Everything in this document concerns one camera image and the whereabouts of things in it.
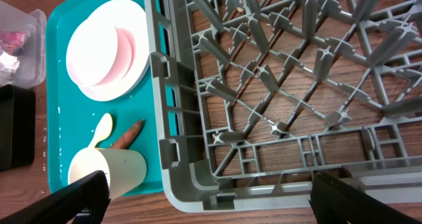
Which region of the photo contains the clear plastic waste bin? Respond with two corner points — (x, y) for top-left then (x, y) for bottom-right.
(1, 1), (47, 89)

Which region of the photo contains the pink bowl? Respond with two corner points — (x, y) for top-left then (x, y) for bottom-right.
(66, 17), (134, 87)

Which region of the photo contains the white tissue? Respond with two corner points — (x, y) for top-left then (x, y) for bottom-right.
(0, 51), (20, 73)

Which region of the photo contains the red snack wrapper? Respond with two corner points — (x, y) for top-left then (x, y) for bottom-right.
(1, 31), (29, 56)

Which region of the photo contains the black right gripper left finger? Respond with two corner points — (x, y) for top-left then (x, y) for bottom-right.
(1, 171), (111, 223)

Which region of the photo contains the brown carrot-like food scrap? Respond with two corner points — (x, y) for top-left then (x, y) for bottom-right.
(110, 119), (143, 150)

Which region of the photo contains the yellow plastic spoon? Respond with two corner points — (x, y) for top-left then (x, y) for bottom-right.
(88, 113), (113, 148)

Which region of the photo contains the teal serving tray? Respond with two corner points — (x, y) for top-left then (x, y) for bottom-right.
(46, 0), (163, 196)

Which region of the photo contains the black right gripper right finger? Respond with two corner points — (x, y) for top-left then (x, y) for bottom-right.
(309, 173), (421, 224)

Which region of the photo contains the pink round plate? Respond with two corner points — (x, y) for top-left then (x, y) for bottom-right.
(78, 0), (149, 101)

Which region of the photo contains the cream white cup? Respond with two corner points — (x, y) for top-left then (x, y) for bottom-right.
(67, 148), (147, 200)

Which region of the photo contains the black plastic tray bin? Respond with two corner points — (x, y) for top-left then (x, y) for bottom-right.
(1, 84), (36, 171)

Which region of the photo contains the grey dishwasher rack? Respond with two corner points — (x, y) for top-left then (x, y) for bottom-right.
(144, 0), (421, 213)

